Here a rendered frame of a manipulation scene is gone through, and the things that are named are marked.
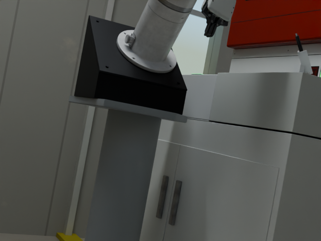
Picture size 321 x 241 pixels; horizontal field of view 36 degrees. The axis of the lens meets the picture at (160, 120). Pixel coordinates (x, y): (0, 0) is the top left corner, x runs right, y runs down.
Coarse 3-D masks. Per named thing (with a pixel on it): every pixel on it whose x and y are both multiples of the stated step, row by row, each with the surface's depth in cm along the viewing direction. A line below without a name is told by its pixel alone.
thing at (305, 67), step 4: (300, 52) 159; (304, 52) 159; (300, 56) 160; (304, 56) 159; (300, 60) 160; (304, 60) 160; (308, 60) 159; (304, 64) 160; (308, 64) 160; (296, 68) 160; (300, 68) 158; (304, 68) 159; (308, 68) 160; (304, 72) 161; (308, 72) 160; (312, 72) 160
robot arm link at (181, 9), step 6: (162, 0) 132; (168, 0) 131; (174, 0) 131; (180, 0) 131; (186, 0) 132; (192, 0) 133; (168, 6) 132; (174, 6) 132; (180, 6) 132; (186, 6) 133; (192, 6) 135
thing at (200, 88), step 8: (184, 80) 165; (192, 80) 161; (200, 80) 157; (208, 80) 153; (192, 88) 160; (200, 88) 156; (208, 88) 152; (192, 96) 159; (200, 96) 155; (208, 96) 151; (184, 104) 162; (192, 104) 158; (200, 104) 154; (208, 104) 151; (184, 112) 162; (192, 112) 158; (200, 112) 154; (208, 112) 150
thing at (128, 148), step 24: (72, 96) 153; (120, 120) 141; (144, 120) 141; (120, 144) 140; (144, 144) 141; (120, 168) 140; (144, 168) 142; (96, 192) 143; (120, 192) 140; (144, 192) 144; (96, 216) 142; (120, 216) 140; (96, 240) 141; (120, 240) 140
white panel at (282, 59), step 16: (256, 48) 235; (272, 48) 225; (288, 48) 216; (304, 48) 207; (320, 48) 200; (240, 64) 243; (256, 64) 233; (272, 64) 223; (288, 64) 214; (320, 64) 198
